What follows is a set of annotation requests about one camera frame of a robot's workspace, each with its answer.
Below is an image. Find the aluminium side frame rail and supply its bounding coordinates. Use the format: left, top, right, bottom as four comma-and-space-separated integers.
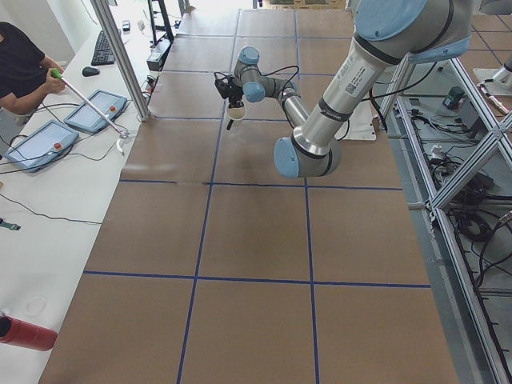
382, 59, 511, 383

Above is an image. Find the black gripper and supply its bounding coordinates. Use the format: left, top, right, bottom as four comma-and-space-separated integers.
228, 88, 244, 109

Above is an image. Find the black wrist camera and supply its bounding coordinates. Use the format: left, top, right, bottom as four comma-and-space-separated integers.
214, 77, 234, 99

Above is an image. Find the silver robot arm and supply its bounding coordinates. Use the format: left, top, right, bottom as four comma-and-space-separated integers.
215, 1, 472, 178

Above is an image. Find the black keyboard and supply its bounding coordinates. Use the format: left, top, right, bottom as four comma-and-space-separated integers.
90, 30, 115, 66

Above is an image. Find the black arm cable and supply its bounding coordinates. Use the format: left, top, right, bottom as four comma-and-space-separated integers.
213, 65, 301, 91

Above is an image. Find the far blue teach pendant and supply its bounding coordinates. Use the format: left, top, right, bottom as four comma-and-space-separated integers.
64, 90, 128, 134

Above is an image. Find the black computer mouse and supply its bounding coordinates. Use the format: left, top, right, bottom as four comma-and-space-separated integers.
82, 66, 100, 77

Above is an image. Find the red water bottle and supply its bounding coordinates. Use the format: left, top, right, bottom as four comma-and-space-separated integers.
1, 316, 58, 351

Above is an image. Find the white pedestal column with base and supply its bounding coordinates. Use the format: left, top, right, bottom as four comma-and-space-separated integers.
337, 101, 376, 141

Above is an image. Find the green power adapter box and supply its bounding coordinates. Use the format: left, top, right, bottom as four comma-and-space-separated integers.
442, 86, 465, 110

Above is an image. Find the blue teach pendant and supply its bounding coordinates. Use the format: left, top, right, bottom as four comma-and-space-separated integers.
64, 90, 128, 134
4, 120, 79, 172

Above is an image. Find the seated person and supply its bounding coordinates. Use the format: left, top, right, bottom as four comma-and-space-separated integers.
1, 22, 66, 115

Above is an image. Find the long metal reacher stick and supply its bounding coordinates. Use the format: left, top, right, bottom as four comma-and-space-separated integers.
50, 68, 129, 156

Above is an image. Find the aluminium frame post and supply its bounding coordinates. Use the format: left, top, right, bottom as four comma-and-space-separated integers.
90, 0, 150, 122

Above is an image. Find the near blue teach pendant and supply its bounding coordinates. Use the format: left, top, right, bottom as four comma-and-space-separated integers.
4, 120, 79, 172

